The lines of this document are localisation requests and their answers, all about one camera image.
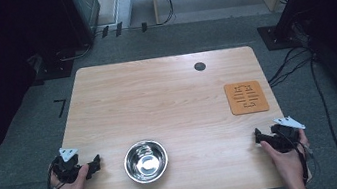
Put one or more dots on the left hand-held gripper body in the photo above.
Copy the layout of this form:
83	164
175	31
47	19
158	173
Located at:
66	167

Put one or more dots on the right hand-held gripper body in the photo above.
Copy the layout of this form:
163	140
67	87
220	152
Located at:
286	139

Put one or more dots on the person's right hand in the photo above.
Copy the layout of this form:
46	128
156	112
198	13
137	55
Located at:
289	164

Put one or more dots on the orange wooden trivet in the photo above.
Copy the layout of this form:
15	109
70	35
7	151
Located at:
246	97

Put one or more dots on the stainless steel bowl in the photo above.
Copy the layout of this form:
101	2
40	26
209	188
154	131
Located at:
146	161

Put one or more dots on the black stand base plate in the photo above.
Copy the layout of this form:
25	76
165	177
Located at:
274	38

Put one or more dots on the small black floor bracket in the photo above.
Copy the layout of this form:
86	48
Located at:
118	29
144	27
105	31

